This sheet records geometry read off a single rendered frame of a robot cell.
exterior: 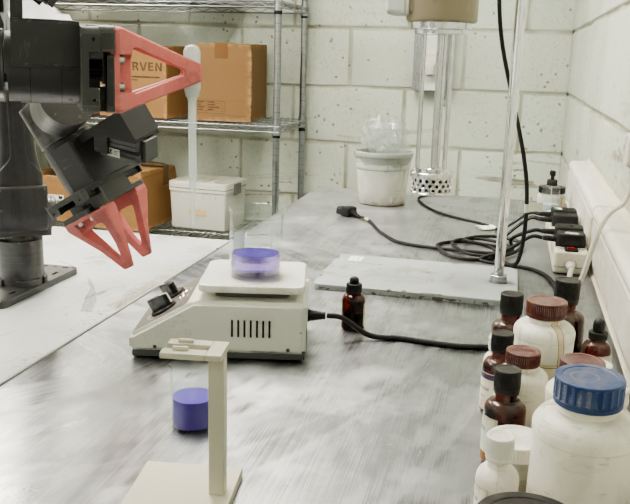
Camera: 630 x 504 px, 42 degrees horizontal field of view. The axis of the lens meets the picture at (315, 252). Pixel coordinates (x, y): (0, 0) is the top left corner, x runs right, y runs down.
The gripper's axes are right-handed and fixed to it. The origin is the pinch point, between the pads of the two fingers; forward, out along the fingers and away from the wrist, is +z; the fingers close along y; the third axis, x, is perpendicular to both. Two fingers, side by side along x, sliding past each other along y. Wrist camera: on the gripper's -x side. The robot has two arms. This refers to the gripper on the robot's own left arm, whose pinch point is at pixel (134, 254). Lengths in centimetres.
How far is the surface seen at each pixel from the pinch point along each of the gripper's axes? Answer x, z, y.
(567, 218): -21, 37, 80
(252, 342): -7.7, 14.7, 1.1
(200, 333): -3.6, 11.0, -1.1
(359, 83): 77, 2, 232
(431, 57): 46, 6, 232
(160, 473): -15.3, 14.0, -25.5
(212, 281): -5.9, 6.8, 2.4
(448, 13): -29, -7, 47
